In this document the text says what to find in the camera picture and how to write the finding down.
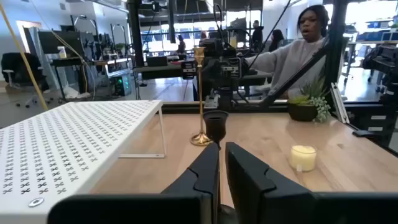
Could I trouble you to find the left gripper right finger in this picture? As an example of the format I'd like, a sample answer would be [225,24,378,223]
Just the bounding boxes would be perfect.
[224,141,398,224]

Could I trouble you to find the black office chair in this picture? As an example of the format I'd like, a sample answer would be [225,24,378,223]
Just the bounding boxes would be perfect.
[1,52,51,109]

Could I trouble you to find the white perforated metal shelf riser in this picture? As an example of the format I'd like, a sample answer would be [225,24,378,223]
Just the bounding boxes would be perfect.
[0,99,167,224]

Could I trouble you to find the black computer monitor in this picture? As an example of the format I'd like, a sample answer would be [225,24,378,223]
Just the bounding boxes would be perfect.
[37,30,86,55]

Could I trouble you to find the cream candle in glass jar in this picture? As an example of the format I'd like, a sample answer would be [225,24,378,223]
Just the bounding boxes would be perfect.
[289,144,318,173]

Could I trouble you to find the computer case with green lights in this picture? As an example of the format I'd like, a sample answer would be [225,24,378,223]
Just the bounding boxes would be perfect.
[109,72,133,97]

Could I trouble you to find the silver aluminium bars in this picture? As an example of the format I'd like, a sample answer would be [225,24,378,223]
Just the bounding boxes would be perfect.
[330,82,351,125]

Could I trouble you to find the tall gold candlestick holder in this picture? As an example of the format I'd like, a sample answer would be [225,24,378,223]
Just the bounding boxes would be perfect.
[190,46,214,147]

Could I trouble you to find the yellow cable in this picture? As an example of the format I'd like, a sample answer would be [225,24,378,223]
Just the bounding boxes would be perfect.
[0,2,50,111]

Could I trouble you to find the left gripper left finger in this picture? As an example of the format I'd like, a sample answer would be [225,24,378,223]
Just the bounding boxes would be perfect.
[47,142,221,224]

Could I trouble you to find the person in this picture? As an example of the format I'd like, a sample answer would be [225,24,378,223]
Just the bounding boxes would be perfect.
[245,4,343,99]
[268,29,285,53]
[251,19,265,53]
[176,34,187,55]

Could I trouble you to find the green plant in black pot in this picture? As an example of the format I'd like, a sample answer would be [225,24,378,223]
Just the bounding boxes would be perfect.
[286,77,332,123]

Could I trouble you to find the black vertical post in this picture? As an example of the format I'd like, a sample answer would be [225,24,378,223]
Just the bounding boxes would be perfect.
[126,0,146,68]

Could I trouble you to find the black candlestick holder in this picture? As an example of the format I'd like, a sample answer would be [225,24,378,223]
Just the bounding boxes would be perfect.
[202,110,229,149]

